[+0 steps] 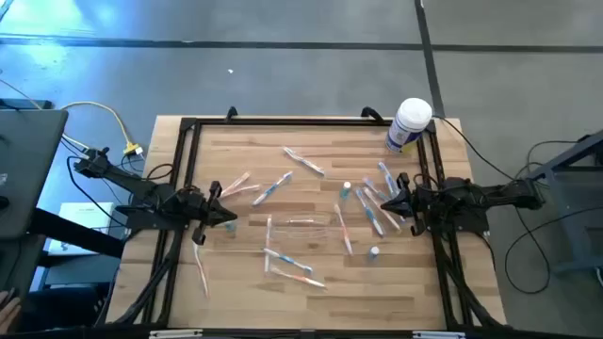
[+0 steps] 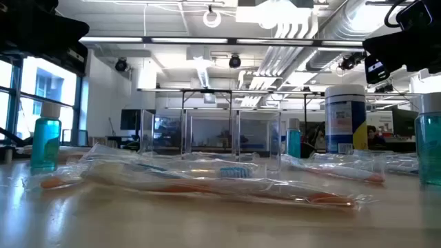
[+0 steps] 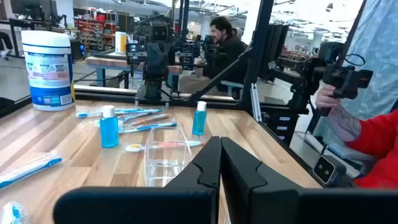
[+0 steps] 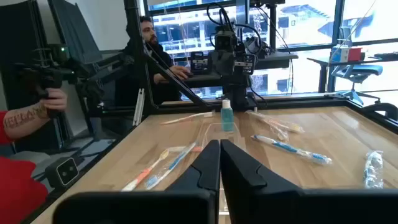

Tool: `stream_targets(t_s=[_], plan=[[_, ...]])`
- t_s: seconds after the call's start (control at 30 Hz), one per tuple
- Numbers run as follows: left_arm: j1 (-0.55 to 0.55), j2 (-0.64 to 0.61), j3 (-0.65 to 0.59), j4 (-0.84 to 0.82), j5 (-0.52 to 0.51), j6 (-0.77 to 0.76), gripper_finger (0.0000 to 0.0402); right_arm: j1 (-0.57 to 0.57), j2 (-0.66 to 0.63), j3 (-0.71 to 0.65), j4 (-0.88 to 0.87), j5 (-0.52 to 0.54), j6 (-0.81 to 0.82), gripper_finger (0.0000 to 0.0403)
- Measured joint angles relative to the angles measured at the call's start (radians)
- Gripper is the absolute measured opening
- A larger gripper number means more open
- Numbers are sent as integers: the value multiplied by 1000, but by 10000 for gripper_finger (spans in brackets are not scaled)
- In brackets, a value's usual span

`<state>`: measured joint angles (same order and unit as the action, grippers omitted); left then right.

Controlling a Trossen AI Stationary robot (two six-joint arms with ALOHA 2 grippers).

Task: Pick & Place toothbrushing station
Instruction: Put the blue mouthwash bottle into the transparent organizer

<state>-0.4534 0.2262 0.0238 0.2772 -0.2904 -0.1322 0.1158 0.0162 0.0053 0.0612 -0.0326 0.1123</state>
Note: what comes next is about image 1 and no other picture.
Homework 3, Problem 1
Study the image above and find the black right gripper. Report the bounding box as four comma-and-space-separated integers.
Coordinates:
380, 172, 437, 238

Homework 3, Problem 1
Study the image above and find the yellow floor cable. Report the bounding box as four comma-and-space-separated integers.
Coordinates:
60, 101, 143, 157

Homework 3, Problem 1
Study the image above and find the white cardboard box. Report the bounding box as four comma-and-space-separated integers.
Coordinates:
46, 201, 117, 256

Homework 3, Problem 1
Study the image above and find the blue toothbrush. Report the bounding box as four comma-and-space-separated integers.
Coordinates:
354, 186, 386, 238
281, 145, 327, 178
376, 160, 407, 223
361, 176, 391, 202
261, 247, 315, 275
251, 170, 295, 208

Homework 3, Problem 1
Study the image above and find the clear acrylic organizer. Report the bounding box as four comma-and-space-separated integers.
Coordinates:
270, 212, 334, 242

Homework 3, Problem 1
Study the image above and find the blue-grey metal cart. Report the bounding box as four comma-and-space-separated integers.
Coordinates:
517, 129, 603, 277

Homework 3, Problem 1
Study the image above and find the white frame bracket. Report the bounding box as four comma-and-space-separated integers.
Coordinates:
148, 329, 204, 339
412, 331, 467, 339

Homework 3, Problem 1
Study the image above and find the white-lidded wipes canister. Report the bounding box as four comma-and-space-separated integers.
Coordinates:
384, 97, 433, 154

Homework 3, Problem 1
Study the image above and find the black desk crossbar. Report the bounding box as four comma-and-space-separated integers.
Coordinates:
27, 206, 126, 259

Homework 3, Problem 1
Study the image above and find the black floor cable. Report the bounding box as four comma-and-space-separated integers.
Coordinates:
503, 204, 603, 297

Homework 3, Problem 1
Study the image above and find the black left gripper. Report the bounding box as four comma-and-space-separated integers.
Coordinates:
176, 180, 238, 246

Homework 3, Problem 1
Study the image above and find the person's hand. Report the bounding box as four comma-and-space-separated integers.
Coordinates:
0, 289, 24, 335

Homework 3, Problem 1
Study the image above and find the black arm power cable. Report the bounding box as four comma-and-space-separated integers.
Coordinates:
432, 116, 517, 183

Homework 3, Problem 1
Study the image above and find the black chair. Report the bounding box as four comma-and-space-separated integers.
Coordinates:
21, 282, 112, 331

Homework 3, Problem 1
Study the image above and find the black aluminium table frame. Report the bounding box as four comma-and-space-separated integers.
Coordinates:
106, 116, 508, 331

